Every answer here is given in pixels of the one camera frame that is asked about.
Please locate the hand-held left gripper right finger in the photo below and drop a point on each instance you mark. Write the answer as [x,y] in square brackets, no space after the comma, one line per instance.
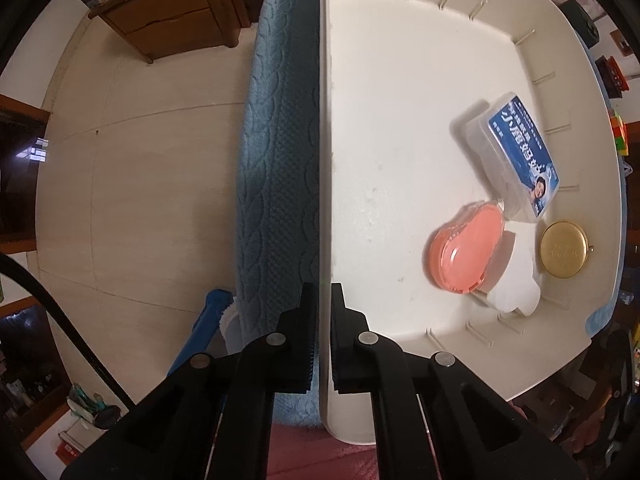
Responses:
[345,360]

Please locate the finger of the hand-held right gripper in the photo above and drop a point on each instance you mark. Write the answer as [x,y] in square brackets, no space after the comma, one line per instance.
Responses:
[617,370]

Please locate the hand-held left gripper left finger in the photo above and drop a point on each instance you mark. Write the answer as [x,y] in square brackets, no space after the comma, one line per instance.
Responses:
[302,350]

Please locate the gold round compact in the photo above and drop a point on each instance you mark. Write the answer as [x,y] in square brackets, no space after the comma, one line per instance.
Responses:
[565,249]

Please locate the pink correction tape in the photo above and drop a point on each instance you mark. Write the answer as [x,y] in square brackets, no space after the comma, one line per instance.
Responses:
[465,250]

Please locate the white plastic storage tray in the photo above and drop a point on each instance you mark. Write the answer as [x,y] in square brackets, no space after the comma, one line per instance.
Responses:
[400,160]

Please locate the clear box blue label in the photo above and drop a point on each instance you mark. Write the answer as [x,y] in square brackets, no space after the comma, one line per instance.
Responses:
[520,155]

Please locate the colourful puzzle cube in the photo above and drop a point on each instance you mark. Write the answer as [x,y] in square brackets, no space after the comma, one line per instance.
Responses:
[620,132]

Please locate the pink fleece clothing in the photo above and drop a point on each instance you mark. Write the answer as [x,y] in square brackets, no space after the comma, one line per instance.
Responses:
[325,460]

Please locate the cup with brushes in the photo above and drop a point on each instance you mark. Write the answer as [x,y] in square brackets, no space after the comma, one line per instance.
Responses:
[87,407]

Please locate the dark wooden shelf unit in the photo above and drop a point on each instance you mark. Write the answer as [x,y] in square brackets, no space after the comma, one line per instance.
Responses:
[20,185]

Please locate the wooden side cabinet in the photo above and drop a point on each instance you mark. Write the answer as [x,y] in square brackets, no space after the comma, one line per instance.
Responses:
[165,15]

